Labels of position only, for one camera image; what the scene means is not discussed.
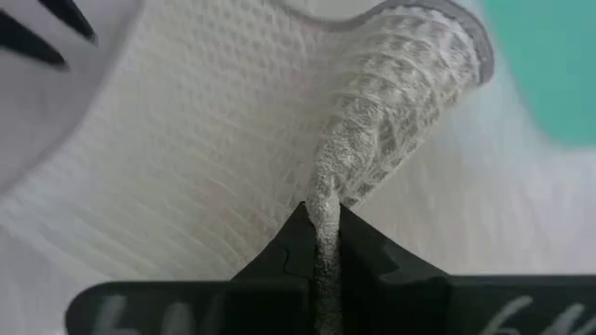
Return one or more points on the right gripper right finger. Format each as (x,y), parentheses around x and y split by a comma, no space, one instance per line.
(377,293)

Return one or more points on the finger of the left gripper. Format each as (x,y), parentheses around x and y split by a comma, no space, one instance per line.
(28,42)
(70,16)

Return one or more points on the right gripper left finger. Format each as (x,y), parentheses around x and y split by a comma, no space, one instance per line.
(279,288)

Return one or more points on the grey microfiber towel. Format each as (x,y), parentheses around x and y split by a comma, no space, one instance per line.
(209,139)

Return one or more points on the translucent teal plastic bin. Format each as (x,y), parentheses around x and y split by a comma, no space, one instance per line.
(549,56)

